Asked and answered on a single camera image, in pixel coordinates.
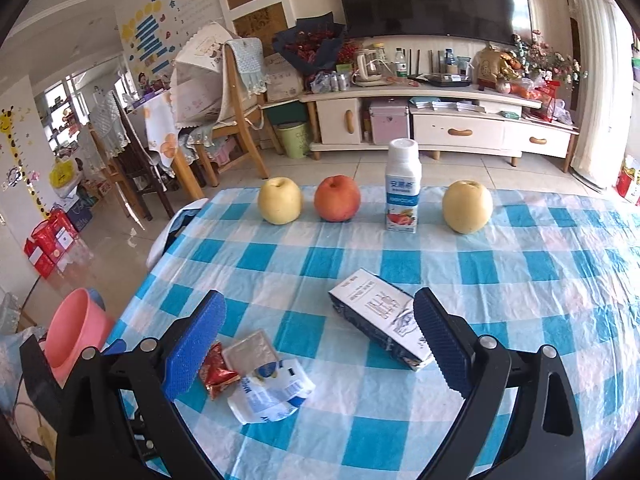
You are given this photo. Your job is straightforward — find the white electric kettle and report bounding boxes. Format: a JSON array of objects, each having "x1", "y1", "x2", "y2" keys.
[{"x1": 352, "y1": 49, "x2": 387, "y2": 87}]

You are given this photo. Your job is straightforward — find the dark blue milk carton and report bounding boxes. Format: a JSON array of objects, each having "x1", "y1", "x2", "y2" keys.
[{"x1": 329, "y1": 269, "x2": 435, "y2": 372}]

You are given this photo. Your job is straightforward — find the white yogurt bottle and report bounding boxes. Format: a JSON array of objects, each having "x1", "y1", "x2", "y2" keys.
[{"x1": 385, "y1": 139, "x2": 422, "y2": 233}]

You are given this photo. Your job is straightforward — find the white lace curtain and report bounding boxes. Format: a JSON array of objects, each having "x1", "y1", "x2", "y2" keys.
[{"x1": 570, "y1": 0, "x2": 634, "y2": 188}]

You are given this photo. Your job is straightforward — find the white blue wrapper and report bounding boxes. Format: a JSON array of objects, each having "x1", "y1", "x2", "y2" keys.
[{"x1": 228, "y1": 359, "x2": 316, "y2": 425}]

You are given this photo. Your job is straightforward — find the white tv cabinet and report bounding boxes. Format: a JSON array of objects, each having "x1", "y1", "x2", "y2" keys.
[{"x1": 300, "y1": 84, "x2": 579, "y2": 166}]

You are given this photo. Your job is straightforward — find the pink plastic bucket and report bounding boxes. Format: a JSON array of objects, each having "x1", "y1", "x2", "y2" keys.
[{"x1": 43, "y1": 288, "x2": 115, "y2": 385}]

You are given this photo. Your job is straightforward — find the silver foil packet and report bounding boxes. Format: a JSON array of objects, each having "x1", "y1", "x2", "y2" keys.
[{"x1": 222, "y1": 330, "x2": 280, "y2": 376}]

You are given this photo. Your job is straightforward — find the pink storage box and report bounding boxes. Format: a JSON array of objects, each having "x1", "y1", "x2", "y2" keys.
[{"x1": 369, "y1": 98, "x2": 410, "y2": 145}]

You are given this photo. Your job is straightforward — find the yellow pear right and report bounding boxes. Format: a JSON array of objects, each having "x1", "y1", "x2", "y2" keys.
[{"x1": 442, "y1": 180, "x2": 494, "y2": 235}]

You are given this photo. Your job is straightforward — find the red candy wrapper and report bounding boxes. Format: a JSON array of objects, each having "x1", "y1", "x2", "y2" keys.
[{"x1": 198, "y1": 341, "x2": 240, "y2": 399}]

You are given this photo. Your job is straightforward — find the red gift boxes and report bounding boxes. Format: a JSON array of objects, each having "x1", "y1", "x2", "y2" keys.
[{"x1": 23, "y1": 207, "x2": 79, "y2": 278}]

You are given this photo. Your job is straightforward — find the dark flower bouquet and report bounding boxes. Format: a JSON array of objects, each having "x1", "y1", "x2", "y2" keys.
[{"x1": 271, "y1": 12, "x2": 361, "y2": 77}]

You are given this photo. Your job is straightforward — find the red apple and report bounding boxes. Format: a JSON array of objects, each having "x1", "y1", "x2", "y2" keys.
[{"x1": 314, "y1": 174, "x2": 361, "y2": 222}]

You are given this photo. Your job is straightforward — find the wooden chair with cushion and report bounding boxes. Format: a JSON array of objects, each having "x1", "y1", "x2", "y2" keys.
[{"x1": 170, "y1": 22, "x2": 269, "y2": 179}]

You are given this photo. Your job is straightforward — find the dark wooden chair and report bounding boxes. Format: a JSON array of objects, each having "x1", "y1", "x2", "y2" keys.
[{"x1": 89, "y1": 90, "x2": 174, "y2": 220}]

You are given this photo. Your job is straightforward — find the blue checkered tablecloth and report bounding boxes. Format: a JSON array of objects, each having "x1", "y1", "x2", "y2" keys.
[{"x1": 112, "y1": 186, "x2": 639, "y2": 479}]

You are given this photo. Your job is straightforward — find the green waste bin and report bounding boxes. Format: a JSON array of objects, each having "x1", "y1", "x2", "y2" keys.
[{"x1": 276, "y1": 122, "x2": 310, "y2": 159}]

